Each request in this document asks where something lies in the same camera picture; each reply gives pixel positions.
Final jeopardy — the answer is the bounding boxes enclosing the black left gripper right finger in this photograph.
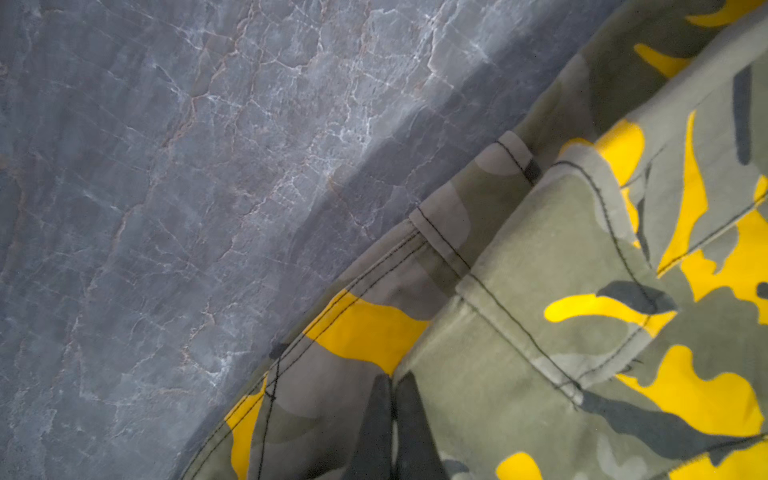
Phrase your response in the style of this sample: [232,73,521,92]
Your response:
[395,372,448,480]

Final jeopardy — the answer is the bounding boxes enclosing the camouflage yellow green trousers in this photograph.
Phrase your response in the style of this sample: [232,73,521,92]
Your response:
[184,1,767,479]

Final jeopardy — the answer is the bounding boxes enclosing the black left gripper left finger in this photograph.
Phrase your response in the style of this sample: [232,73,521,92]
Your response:
[342,374,393,480]

